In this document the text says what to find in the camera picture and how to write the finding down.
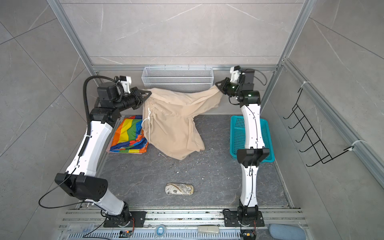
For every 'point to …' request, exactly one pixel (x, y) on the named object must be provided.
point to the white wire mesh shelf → (179, 79)
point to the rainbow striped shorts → (129, 137)
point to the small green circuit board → (125, 233)
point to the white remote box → (208, 229)
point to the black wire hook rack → (310, 135)
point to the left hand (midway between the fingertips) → (151, 88)
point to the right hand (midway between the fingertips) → (215, 81)
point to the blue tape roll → (160, 230)
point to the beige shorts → (167, 123)
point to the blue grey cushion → (287, 232)
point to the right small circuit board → (249, 234)
